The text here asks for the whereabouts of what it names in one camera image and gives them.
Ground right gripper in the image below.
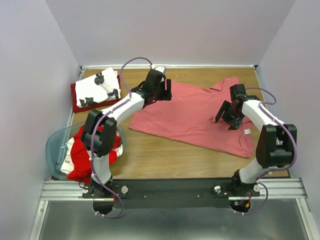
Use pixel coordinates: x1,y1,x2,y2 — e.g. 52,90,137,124
214,100,245,131

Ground pink polo shirt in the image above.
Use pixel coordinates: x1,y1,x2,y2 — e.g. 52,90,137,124
129,77,255,158

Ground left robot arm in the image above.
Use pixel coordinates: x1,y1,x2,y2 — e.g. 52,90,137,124
80,66,172,198

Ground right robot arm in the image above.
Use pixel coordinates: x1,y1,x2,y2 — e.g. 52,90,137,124
214,84,298,197

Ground folded white printed t-shirt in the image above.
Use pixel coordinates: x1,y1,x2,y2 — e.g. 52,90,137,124
74,67,121,109

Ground folded dark red t-shirt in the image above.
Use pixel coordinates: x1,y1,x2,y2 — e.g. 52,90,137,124
70,71,121,113

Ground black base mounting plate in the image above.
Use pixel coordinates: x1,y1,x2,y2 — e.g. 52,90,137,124
82,177,260,210

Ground red and white t-shirt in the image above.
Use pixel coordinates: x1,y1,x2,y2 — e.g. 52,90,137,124
60,125,124,184

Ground clear plastic basket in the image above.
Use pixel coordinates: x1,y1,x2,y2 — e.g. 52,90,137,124
45,124,127,180

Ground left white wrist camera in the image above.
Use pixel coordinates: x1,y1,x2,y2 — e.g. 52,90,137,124
150,64,166,75

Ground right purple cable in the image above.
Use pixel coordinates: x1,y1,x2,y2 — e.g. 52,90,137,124
233,86,298,216

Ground purple cable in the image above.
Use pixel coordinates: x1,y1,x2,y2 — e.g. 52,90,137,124
233,86,298,216
88,56,155,220

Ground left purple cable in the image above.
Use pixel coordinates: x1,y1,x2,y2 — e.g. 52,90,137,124
88,56,155,220

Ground aluminium frame rail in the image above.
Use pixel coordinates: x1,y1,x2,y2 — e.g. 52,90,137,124
30,177,320,240

